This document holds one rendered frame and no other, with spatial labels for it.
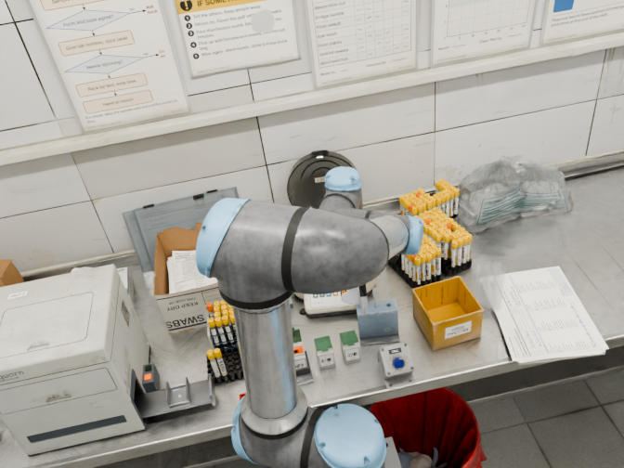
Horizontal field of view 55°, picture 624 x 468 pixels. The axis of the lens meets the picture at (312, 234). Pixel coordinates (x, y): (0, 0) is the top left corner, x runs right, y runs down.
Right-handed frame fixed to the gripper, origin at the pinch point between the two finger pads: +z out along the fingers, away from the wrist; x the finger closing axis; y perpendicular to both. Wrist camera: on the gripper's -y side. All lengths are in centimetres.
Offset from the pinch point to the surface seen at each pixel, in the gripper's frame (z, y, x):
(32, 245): 1, 96, -37
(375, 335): 13.5, -2.1, 2.0
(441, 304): 13.4, -20.7, -6.2
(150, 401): 11, 53, 17
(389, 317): 7.2, -5.9, 2.0
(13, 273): 1, 97, -25
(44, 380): -9, 69, 24
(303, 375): 13.8, 16.9, 11.9
